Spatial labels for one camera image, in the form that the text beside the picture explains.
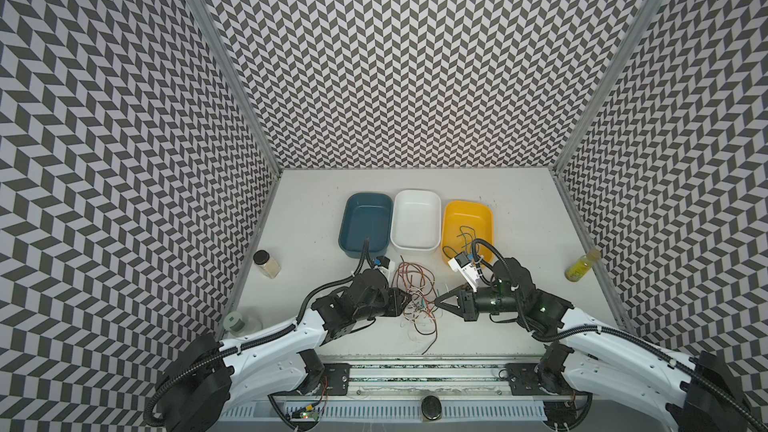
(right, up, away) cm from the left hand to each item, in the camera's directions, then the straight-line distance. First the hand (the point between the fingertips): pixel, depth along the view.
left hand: (412, 298), depth 77 cm
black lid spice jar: (-41, +7, +6) cm, 42 cm away
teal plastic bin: (-15, +20, +24) cm, 35 cm away
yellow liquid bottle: (+48, +6, +7) cm, 49 cm away
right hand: (+6, +1, -7) cm, 9 cm away
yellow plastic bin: (+18, +18, +24) cm, 35 cm away
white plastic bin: (+2, +18, +22) cm, 29 cm away
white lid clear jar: (-42, -5, -7) cm, 42 cm away
